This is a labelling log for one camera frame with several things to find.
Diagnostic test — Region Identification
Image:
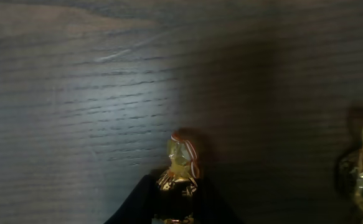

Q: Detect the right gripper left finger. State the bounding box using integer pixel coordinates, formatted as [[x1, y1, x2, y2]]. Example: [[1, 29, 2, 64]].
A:
[[103, 174, 169, 224]]

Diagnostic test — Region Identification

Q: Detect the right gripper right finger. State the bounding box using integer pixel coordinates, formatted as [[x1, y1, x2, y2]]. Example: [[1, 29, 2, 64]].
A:
[[187, 177, 244, 224]]

